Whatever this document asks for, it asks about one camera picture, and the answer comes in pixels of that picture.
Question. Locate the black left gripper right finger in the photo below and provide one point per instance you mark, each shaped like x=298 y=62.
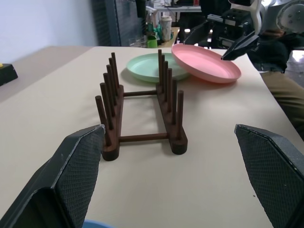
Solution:
x=273 y=171

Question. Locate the light blue plate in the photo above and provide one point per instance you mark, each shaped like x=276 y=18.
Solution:
x=95 y=225

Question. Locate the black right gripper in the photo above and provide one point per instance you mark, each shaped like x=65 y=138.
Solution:
x=235 y=21

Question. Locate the dark grey partition panel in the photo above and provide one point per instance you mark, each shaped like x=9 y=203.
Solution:
x=107 y=21

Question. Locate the person in tan trousers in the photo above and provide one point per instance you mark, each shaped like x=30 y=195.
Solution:
x=273 y=54

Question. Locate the white tumbler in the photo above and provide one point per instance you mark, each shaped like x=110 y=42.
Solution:
x=166 y=27

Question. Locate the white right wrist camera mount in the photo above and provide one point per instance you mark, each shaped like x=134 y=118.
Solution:
x=256 y=16

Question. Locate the pink red plate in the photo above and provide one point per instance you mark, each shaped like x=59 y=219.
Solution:
x=206 y=64

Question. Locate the black box with coloured buttons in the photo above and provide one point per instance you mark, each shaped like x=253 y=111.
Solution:
x=7 y=74

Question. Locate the dark wooden dish rack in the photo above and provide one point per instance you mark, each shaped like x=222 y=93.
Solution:
x=179 y=147

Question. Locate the green cup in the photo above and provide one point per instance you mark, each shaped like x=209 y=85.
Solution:
x=152 y=42

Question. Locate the pale green plate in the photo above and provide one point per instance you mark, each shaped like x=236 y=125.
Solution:
x=142 y=69

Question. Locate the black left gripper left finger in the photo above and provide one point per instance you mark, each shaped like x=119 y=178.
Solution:
x=71 y=171

